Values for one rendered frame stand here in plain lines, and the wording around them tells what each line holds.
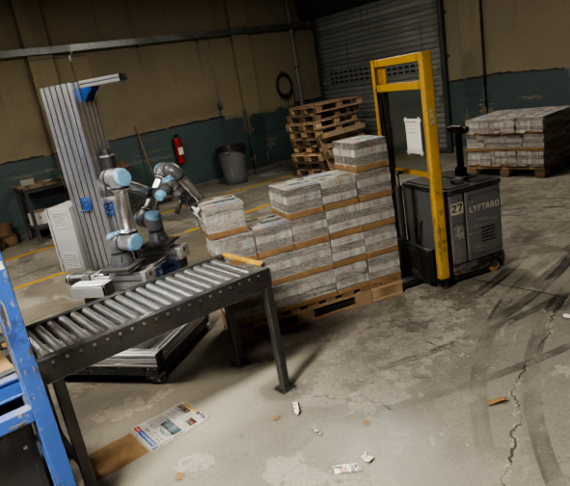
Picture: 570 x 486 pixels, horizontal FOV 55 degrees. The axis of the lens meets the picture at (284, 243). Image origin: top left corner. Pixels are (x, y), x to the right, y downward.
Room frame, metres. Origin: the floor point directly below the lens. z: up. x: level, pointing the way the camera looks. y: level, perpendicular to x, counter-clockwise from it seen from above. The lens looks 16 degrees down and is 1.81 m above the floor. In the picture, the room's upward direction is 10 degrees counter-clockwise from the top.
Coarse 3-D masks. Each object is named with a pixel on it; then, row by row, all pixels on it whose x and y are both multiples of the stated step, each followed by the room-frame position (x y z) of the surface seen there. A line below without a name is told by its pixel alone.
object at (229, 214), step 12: (216, 204) 3.81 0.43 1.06; (228, 204) 3.78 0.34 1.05; (240, 204) 3.81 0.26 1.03; (204, 216) 3.76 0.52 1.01; (216, 216) 3.76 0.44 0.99; (228, 216) 3.79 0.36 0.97; (240, 216) 3.81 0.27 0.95; (204, 228) 3.80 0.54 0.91; (216, 228) 3.76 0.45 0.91; (228, 228) 3.78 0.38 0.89
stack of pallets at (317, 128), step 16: (352, 96) 11.02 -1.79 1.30; (304, 112) 10.43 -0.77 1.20; (320, 112) 10.20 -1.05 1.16; (336, 112) 10.50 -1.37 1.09; (352, 112) 10.78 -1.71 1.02; (288, 128) 10.66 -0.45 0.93; (304, 128) 10.38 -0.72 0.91; (320, 128) 10.21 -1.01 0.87; (336, 128) 10.48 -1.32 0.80; (304, 144) 10.47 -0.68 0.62; (304, 160) 10.48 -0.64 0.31; (320, 160) 10.16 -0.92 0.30
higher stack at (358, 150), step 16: (336, 144) 4.39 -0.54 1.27; (352, 144) 4.12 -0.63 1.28; (368, 144) 4.15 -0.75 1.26; (384, 144) 4.19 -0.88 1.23; (336, 160) 4.43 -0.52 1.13; (352, 160) 4.16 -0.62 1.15; (368, 160) 4.14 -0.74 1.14; (368, 176) 4.13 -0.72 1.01; (384, 176) 4.17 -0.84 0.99; (368, 192) 4.14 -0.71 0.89; (368, 208) 4.13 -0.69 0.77; (384, 208) 4.17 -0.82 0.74; (368, 240) 4.11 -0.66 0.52; (384, 240) 4.16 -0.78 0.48; (384, 256) 4.15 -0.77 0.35; (368, 272) 4.11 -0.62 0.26; (384, 272) 4.14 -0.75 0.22; (384, 288) 4.14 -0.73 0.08; (400, 288) 4.18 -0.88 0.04
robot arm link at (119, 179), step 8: (120, 168) 3.49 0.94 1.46; (104, 176) 3.50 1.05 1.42; (112, 176) 3.46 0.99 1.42; (120, 176) 3.45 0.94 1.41; (128, 176) 3.50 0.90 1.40; (112, 184) 3.46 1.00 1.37; (120, 184) 3.44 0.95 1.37; (128, 184) 3.48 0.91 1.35; (120, 192) 3.46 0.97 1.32; (120, 200) 3.46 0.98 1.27; (128, 200) 3.50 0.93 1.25; (120, 208) 3.46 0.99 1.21; (128, 208) 3.48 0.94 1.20; (120, 216) 3.46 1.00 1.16; (128, 216) 3.47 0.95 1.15; (120, 224) 3.48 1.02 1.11; (128, 224) 3.46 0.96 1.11; (120, 232) 3.46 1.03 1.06; (128, 232) 3.44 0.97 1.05; (136, 232) 3.47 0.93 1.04; (120, 240) 3.47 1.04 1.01; (128, 240) 3.42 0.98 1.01; (136, 240) 3.45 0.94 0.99; (120, 248) 3.48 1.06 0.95; (128, 248) 3.42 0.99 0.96; (136, 248) 3.44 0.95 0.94
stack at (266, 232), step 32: (256, 224) 4.01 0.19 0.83; (288, 224) 3.92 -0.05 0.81; (320, 224) 4.00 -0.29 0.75; (352, 224) 4.08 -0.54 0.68; (288, 256) 3.91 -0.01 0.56; (320, 256) 3.98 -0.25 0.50; (352, 256) 4.07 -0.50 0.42; (288, 288) 3.89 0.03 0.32; (320, 288) 3.98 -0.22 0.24; (224, 320) 4.08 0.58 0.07; (288, 320) 4.02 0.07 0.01
